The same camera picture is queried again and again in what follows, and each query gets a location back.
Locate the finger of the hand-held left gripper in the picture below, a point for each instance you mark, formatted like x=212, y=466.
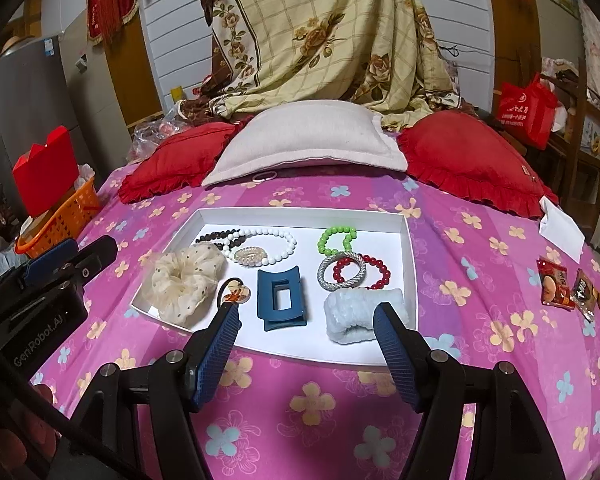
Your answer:
x=50, y=260
x=87, y=260

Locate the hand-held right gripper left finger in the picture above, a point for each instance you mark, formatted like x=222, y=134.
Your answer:
x=215, y=355

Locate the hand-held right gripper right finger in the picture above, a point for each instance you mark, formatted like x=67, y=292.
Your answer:
x=397, y=355

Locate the light blue fluffy headband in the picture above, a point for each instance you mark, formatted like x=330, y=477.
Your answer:
x=350, y=310

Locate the blue hair claw clip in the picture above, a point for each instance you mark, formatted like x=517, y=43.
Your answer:
x=267, y=290

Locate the white cardboard tray box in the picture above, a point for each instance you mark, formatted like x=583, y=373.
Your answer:
x=305, y=255

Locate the orange plastic basket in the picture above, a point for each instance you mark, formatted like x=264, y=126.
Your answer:
x=70, y=215

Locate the red cardboard box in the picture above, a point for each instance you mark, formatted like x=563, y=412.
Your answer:
x=45, y=175

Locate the cream dotted scrunchie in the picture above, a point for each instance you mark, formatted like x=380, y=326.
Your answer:
x=180, y=270

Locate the pink floral bedsheet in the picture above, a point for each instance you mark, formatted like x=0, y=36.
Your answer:
x=480, y=310

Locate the red ruffled pillow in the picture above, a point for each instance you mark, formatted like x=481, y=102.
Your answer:
x=470, y=155
x=175, y=160

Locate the clear plastic bags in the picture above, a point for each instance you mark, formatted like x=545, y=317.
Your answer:
x=150, y=140

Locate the grey refrigerator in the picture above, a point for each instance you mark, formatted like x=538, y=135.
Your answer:
x=30, y=110

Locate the red snack packet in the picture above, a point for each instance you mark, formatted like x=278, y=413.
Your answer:
x=555, y=282

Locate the yellow tag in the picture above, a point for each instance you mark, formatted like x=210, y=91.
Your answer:
x=177, y=95

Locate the dark snack packet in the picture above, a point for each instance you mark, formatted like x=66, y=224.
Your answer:
x=582, y=290

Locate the grey pillow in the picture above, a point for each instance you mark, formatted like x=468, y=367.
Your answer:
x=305, y=140

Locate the wooden chair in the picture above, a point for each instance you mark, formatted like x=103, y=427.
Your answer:
x=577, y=160

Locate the red shopping bag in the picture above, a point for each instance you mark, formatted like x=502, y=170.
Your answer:
x=525, y=110

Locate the cream floral blanket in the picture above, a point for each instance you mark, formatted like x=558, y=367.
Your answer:
x=330, y=35

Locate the red tasselled wall hanging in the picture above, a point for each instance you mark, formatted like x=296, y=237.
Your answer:
x=110, y=0

